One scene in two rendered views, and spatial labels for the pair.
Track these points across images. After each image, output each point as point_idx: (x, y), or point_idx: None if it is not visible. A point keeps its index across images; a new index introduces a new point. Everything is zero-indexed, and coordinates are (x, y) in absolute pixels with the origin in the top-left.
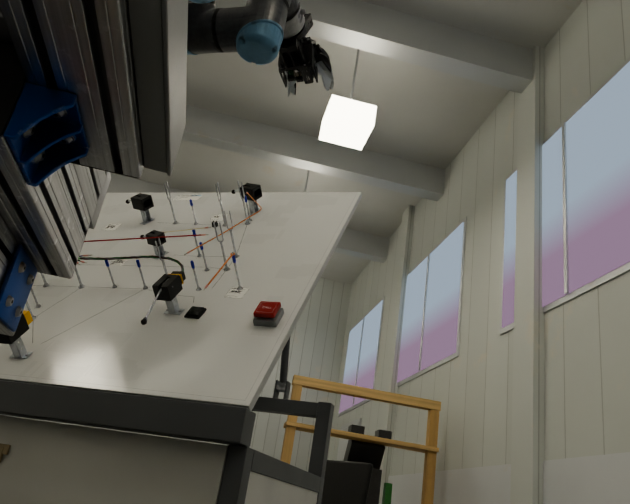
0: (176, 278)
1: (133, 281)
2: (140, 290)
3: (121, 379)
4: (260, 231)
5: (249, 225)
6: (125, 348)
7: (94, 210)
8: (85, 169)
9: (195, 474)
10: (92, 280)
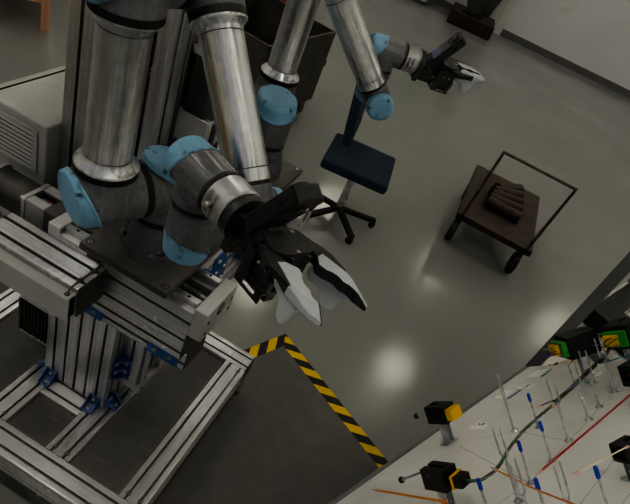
0: (435, 473)
1: (558, 471)
2: (527, 480)
3: (358, 497)
4: None
5: None
6: (405, 491)
7: (187, 330)
8: (148, 305)
9: None
10: (582, 443)
